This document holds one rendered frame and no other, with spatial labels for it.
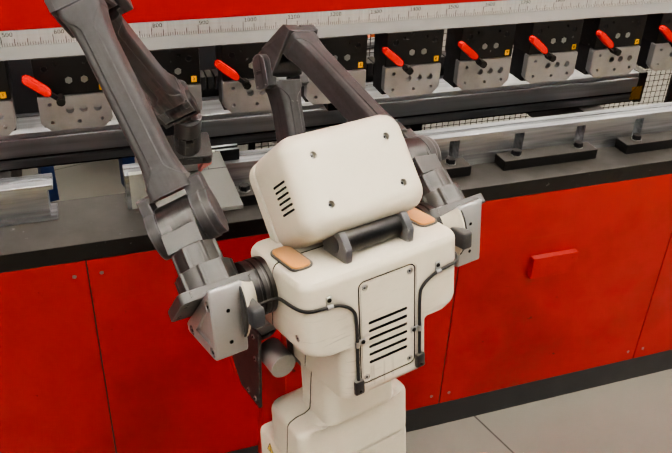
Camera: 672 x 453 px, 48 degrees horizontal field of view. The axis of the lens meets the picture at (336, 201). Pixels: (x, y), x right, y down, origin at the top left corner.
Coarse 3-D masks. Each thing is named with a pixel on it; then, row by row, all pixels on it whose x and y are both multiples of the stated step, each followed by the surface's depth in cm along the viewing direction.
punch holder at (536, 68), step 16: (528, 32) 196; (544, 32) 195; (560, 32) 197; (576, 32) 198; (528, 48) 197; (560, 48) 199; (576, 48) 201; (512, 64) 206; (528, 64) 198; (544, 64) 200; (560, 64) 201; (528, 80) 201; (544, 80) 202; (560, 80) 204
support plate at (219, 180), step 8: (216, 152) 184; (216, 160) 181; (224, 168) 177; (208, 176) 174; (216, 176) 174; (224, 176) 174; (208, 184) 171; (216, 184) 171; (224, 184) 171; (232, 184) 171; (176, 192) 167; (184, 192) 167; (216, 192) 168; (224, 192) 168; (232, 192) 168; (160, 200) 164; (168, 200) 164; (224, 200) 165; (232, 200) 165; (240, 200) 165; (224, 208) 163; (232, 208) 163; (240, 208) 164
